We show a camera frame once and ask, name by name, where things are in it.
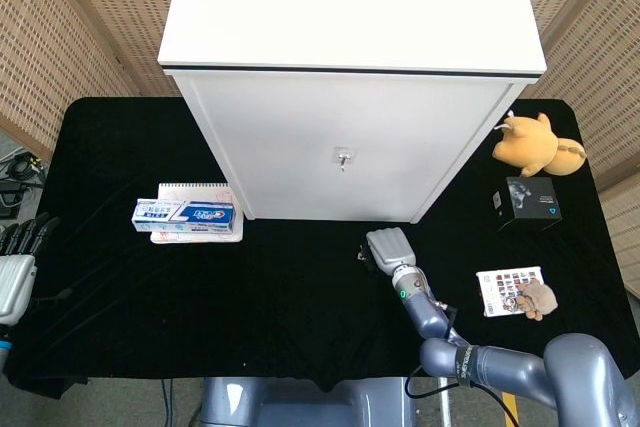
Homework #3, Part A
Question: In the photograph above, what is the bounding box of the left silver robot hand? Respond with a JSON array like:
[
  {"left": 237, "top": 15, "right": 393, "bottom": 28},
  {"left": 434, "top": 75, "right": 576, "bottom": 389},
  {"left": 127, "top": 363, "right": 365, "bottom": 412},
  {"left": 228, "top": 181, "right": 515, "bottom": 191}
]
[{"left": 0, "top": 212, "right": 62, "bottom": 327}]

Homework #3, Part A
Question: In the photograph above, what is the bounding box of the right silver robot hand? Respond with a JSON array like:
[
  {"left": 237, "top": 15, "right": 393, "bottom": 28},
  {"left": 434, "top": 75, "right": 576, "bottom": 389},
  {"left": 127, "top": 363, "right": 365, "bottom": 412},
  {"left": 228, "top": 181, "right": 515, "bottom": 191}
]
[{"left": 357, "top": 227, "right": 418, "bottom": 279}]

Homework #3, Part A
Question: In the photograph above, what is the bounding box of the white cabinet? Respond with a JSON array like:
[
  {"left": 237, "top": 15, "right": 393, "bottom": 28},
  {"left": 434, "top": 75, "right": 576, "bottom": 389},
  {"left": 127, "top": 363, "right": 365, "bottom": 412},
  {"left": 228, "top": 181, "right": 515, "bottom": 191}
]
[{"left": 157, "top": 0, "right": 548, "bottom": 225}]

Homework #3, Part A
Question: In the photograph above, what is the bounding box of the white printed picture card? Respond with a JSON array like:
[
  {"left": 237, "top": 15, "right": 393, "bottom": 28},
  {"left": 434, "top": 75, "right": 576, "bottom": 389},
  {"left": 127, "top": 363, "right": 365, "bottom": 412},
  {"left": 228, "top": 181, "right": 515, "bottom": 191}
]
[{"left": 475, "top": 263, "right": 546, "bottom": 319}]

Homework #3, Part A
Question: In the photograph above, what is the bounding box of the black cardboard box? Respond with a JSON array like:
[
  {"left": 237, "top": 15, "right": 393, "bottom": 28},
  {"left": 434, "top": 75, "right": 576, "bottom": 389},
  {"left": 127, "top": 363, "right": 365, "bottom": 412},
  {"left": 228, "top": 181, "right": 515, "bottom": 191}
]
[{"left": 490, "top": 175, "right": 564, "bottom": 234}]

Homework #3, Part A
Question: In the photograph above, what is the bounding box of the black tablecloth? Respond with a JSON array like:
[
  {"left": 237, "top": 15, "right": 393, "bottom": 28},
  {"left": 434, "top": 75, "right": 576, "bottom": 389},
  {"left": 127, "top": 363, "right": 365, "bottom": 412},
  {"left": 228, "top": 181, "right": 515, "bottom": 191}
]
[{"left": 2, "top": 96, "right": 634, "bottom": 401}]

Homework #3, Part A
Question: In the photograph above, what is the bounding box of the small brown plush toy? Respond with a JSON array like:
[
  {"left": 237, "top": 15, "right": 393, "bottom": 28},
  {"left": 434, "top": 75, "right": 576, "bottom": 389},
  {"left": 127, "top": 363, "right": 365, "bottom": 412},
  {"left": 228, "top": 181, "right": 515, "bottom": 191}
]
[{"left": 515, "top": 280, "right": 559, "bottom": 322}]

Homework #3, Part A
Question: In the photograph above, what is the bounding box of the white table leg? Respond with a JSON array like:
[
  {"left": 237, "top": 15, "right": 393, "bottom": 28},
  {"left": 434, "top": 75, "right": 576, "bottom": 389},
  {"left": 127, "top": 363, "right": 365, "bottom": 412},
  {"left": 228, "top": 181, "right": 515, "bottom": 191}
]
[{"left": 436, "top": 376, "right": 454, "bottom": 427}]

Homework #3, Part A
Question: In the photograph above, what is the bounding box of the yellow plush toy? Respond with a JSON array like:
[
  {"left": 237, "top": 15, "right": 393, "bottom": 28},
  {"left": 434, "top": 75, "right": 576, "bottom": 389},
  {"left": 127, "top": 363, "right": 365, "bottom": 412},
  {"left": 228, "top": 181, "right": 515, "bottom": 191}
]
[{"left": 491, "top": 110, "right": 587, "bottom": 179}]

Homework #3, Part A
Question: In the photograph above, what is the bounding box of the grey robot torso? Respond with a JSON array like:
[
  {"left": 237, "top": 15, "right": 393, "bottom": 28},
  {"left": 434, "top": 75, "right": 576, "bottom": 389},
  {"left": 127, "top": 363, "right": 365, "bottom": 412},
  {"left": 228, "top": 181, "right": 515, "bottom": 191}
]
[{"left": 191, "top": 375, "right": 419, "bottom": 427}]

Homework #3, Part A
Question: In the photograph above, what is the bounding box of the blue white toothpaste box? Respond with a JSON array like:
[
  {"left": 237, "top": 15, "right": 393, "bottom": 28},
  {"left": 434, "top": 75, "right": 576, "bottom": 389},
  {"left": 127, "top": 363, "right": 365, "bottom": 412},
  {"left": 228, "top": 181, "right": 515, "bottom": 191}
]
[{"left": 130, "top": 197, "right": 237, "bottom": 236}]

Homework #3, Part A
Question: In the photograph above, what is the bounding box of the white spiral notebook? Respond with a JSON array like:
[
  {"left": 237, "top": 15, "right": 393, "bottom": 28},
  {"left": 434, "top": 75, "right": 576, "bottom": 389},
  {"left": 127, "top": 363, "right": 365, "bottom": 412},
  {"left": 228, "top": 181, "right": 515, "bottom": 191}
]
[{"left": 149, "top": 181, "right": 246, "bottom": 245}]

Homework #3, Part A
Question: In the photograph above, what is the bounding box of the woven wooden folding screen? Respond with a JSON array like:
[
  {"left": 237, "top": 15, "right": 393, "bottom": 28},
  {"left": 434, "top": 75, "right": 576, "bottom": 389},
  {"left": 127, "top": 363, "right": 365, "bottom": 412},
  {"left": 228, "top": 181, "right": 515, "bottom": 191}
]
[
  {"left": 0, "top": 0, "right": 187, "bottom": 164},
  {"left": 517, "top": 0, "right": 640, "bottom": 321}
]

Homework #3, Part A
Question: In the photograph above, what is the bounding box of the bundle of floor cables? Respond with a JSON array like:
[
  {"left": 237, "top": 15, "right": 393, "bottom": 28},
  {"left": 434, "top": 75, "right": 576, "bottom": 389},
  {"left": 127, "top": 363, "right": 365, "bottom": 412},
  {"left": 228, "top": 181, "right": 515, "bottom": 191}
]
[{"left": 0, "top": 148, "right": 49, "bottom": 221}]

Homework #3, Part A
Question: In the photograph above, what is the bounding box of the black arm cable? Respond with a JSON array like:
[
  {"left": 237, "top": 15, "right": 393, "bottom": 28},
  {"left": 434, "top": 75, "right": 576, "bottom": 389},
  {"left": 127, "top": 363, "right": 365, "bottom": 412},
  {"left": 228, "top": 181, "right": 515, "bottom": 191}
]
[{"left": 405, "top": 365, "right": 522, "bottom": 427}]

